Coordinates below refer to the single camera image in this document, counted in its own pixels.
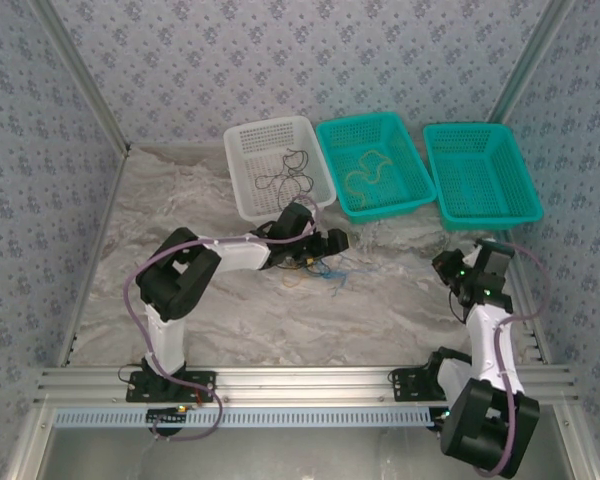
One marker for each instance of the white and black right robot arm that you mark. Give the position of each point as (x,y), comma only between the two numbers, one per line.
(490,340)

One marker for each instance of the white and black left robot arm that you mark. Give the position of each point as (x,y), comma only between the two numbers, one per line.
(165,335)

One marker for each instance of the white plastic basket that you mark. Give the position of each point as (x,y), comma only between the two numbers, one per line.
(280,145)

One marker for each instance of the teal plastic basket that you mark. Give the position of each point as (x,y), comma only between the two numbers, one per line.
(405,190)
(480,175)

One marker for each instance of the small circuit board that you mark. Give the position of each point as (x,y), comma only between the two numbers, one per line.
(437,415)
(167,417)

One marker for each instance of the grey metal sheet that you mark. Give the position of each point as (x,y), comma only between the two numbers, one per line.
(300,455)

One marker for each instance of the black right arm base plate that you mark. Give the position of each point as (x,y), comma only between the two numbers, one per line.
(405,387)

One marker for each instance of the aluminium mounting rail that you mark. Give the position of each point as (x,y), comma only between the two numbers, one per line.
(300,385)

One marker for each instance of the aluminium frame post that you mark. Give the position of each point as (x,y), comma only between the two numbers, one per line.
(530,60)
(81,70)

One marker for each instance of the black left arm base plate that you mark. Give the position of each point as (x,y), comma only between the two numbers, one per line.
(140,395)

